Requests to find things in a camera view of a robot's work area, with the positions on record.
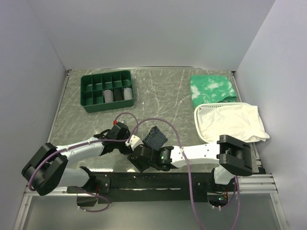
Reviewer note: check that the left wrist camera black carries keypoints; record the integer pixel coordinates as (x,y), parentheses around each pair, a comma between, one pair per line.
(120,130)

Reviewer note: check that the white perforated laundry basket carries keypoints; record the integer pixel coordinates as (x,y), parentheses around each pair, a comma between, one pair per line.
(197,116)

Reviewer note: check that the green white tie-dye cloth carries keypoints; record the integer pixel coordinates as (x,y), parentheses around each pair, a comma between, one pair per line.
(208,89)

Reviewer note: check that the navy striped underwear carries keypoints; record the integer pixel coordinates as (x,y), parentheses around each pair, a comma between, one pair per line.
(155,139)

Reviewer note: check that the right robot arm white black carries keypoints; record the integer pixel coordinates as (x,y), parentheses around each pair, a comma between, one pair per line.
(232,157)

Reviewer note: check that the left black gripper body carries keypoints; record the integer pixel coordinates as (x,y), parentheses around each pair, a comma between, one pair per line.
(123,147)

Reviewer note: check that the green compartment organizer tray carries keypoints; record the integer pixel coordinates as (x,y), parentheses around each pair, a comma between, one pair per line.
(92,87)

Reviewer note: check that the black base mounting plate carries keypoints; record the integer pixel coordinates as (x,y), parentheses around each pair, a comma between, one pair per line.
(156,187)

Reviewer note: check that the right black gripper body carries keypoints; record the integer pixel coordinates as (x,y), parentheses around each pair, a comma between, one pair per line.
(141,166)

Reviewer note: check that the white cloth in basket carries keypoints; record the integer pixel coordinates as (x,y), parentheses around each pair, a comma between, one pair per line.
(239,121)

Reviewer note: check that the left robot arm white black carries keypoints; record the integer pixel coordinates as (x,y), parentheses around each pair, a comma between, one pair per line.
(50,167)

